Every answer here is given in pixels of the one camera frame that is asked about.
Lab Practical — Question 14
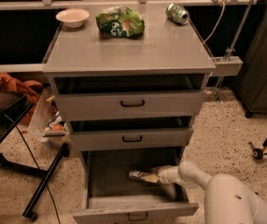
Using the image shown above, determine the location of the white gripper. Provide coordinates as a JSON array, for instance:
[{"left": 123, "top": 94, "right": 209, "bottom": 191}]
[{"left": 143, "top": 165, "right": 179, "bottom": 184}]

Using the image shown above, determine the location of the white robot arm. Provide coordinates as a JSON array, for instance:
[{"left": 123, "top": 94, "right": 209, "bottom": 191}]
[{"left": 142, "top": 161, "right": 267, "bottom": 224}]

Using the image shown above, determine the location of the grey bottom drawer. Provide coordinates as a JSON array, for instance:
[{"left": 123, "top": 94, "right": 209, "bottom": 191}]
[{"left": 74, "top": 147, "right": 199, "bottom": 224}]

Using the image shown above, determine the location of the grey drawer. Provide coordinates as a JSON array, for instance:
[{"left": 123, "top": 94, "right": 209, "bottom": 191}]
[
  {"left": 74, "top": 147, "right": 199, "bottom": 224},
  {"left": 70, "top": 116, "right": 193, "bottom": 150},
  {"left": 53, "top": 74, "right": 205, "bottom": 121}
]

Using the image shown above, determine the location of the grey middle drawer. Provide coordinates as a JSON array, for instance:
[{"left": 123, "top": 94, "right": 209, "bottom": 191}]
[{"left": 70, "top": 116, "right": 193, "bottom": 150}]

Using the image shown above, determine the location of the grey drawer cabinet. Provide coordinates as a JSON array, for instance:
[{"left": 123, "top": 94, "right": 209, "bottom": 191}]
[{"left": 41, "top": 2, "right": 217, "bottom": 173}]

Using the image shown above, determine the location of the grey top drawer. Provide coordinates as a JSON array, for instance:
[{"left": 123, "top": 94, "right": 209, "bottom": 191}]
[{"left": 53, "top": 74, "right": 205, "bottom": 121}]

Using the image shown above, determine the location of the green soda can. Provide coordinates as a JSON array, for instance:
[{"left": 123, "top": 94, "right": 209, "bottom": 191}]
[{"left": 165, "top": 4, "right": 190, "bottom": 25}]

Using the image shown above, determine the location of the clear plastic bag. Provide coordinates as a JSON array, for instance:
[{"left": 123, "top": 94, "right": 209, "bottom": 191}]
[{"left": 28, "top": 87, "right": 70, "bottom": 148}]

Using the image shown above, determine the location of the metal pole with clamp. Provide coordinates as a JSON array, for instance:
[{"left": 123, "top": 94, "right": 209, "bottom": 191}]
[{"left": 211, "top": 0, "right": 255, "bottom": 102}]

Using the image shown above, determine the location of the orange bag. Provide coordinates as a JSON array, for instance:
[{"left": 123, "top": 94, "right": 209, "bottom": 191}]
[{"left": 0, "top": 73, "right": 44, "bottom": 125}]

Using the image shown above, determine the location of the green chip bag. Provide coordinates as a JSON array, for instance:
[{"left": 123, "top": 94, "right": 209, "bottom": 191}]
[{"left": 95, "top": 6, "right": 145, "bottom": 38}]

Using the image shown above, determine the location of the black cart stand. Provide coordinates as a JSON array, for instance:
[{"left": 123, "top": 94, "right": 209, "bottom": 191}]
[{"left": 0, "top": 91, "right": 69, "bottom": 222}]

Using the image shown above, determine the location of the white bowl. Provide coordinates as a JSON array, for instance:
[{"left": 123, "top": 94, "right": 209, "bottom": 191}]
[{"left": 56, "top": 8, "right": 90, "bottom": 28}]

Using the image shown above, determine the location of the black floor cable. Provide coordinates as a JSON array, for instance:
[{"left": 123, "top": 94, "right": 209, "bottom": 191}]
[{"left": 4, "top": 114, "right": 62, "bottom": 224}]

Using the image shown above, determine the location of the grey side shelf rail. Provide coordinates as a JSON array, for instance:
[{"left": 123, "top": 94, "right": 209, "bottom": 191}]
[{"left": 0, "top": 63, "right": 43, "bottom": 73}]

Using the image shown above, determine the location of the white cable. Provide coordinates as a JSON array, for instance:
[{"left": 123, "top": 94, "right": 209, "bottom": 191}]
[{"left": 202, "top": 2, "right": 227, "bottom": 45}]

